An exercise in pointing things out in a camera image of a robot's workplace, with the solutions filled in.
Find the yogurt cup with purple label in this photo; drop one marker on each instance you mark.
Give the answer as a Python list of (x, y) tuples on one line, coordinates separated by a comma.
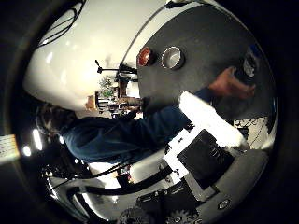
[(249, 66)]

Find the person in blue shirt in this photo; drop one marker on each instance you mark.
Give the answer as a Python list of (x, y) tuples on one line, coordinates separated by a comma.
[(106, 140)]

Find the wooden shelf with items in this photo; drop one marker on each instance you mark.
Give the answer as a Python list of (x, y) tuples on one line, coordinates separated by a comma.
[(120, 101)]

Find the black tripod stand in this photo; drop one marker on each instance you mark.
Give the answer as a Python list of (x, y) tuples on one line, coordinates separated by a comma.
[(120, 70)]

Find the green plant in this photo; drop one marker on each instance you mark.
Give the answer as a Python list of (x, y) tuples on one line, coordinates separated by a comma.
[(106, 87)]

